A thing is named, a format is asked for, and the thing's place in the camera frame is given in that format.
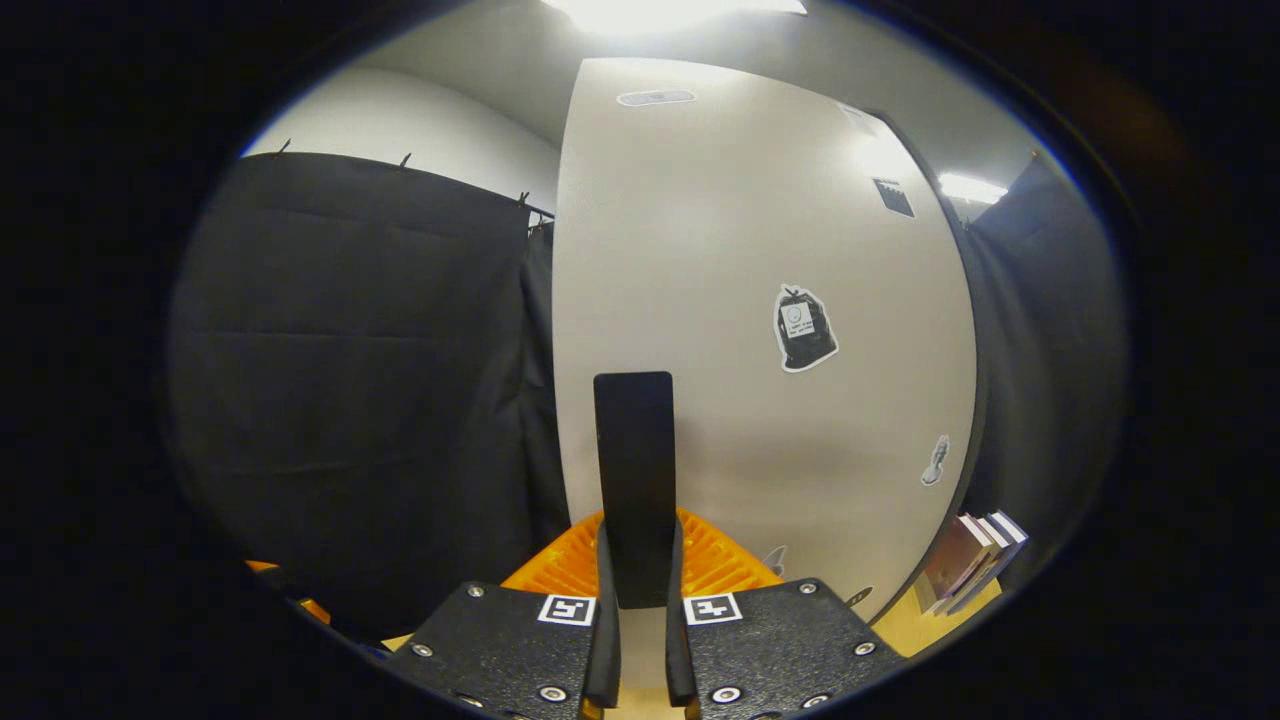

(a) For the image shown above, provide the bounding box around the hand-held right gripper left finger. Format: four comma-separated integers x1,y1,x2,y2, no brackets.
383,508,623,720

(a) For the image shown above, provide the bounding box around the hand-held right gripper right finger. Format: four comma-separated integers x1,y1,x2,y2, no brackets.
663,506,909,720

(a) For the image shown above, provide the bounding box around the black door handle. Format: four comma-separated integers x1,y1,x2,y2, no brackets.
593,371,677,610

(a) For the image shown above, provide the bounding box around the beige cabinet door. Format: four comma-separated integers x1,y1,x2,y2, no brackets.
551,57,980,693

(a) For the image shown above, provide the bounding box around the black backdrop cloth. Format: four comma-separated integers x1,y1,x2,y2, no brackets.
955,155,1133,593
165,152,573,643

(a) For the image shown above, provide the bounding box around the white spine book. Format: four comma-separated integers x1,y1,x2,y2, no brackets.
945,514,1013,613

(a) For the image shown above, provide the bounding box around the large ceiling light panel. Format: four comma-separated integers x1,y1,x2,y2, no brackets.
540,0,809,39

